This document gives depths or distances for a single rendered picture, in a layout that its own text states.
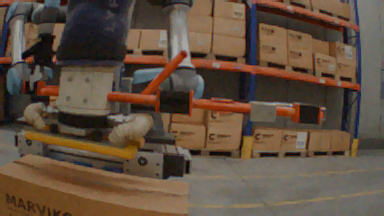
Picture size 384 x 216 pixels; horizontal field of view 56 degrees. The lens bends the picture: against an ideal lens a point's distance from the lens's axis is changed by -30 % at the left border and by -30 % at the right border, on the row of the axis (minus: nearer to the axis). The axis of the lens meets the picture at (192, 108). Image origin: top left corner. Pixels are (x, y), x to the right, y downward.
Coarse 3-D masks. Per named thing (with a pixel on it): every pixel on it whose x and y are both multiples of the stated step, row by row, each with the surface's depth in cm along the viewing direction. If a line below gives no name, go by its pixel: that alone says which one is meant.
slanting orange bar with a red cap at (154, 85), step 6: (180, 54) 120; (186, 54) 120; (174, 60) 120; (180, 60) 120; (168, 66) 120; (174, 66) 120; (162, 72) 121; (168, 72) 120; (156, 78) 121; (162, 78) 120; (150, 84) 121; (156, 84) 121; (144, 90) 121; (150, 90) 121
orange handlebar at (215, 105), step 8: (48, 88) 123; (56, 88) 123; (56, 96) 119; (112, 96) 119; (120, 96) 119; (128, 96) 119; (136, 96) 119; (144, 96) 119; (152, 96) 119; (152, 104) 119; (192, 104) 119; (200, 104) 119; (208, 104) 119; (216, 104) 119; (224, 104) 119; (232, 104) 119; (240, 104) 119; (248, 104) 119; (216, 112) 119; (224, 112) 119; (240, 112) 119; (248, 112) 119; (280, 112) 119; (288, 112) 119
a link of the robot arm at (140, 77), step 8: (136, 72) 175; (144, 72) 174; (152, 72) 173; (160, 72) 175; (136, 80) 174; (144, 80) 173; (152, 80) 173; (168, 80) 177; (136, 88) 174; (144, 88) 173; (168, 88) 177; (136, 104) 174; (144, 104) 173
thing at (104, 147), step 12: (36, 132) 109; (48, 132) 112; (96, 132) 111; (60, 144) 108; (72, 144) 108; (84, 144) 108; (96, 144) 109; (108, 144) 110; (120, 156) 108; (132, 156) 108
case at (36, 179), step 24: (0, 168) 108; (24, 168) 117; (48, 168) 126; (72, 168) 135; (0, 192) 104; (24, 192) 103; (48, 192) 103; (72, 192) 104; (96, 192) 111; (120, 192) 116; (144, 192) 121; (168, 192) 125
